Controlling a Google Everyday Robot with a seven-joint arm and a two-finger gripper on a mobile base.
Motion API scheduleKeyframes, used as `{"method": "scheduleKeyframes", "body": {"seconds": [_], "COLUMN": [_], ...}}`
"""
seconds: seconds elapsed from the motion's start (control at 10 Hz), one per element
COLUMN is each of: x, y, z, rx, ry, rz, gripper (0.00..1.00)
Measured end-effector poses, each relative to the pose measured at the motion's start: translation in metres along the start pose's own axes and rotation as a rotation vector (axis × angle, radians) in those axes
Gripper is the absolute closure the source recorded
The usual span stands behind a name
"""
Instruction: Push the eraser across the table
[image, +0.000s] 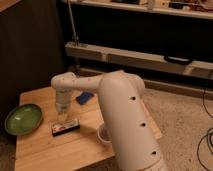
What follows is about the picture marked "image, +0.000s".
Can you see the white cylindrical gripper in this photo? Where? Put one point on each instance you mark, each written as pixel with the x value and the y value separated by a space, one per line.
pixel 62 103

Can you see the black whiteboard eraser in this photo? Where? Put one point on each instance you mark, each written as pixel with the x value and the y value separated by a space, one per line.
pixel 68 126

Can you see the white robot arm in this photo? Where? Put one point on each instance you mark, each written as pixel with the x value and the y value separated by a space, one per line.
pixel 119 96

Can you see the blue rectangular sponge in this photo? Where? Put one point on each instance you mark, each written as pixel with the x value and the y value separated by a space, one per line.
pixel 84 97

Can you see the green bowl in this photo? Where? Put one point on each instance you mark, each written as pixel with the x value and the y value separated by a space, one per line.
pixel 23 119

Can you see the white paper cup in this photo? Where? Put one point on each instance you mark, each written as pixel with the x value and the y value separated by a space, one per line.
pixel 103 135

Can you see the metal pole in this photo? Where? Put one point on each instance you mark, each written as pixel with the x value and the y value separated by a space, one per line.
pixel 75 37

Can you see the wooden shelf unit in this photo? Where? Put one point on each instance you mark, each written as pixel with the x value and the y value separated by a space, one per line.
pixel 136 36

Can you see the black handle on shelf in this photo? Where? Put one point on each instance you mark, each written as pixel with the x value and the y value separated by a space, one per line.
pixel 177 61

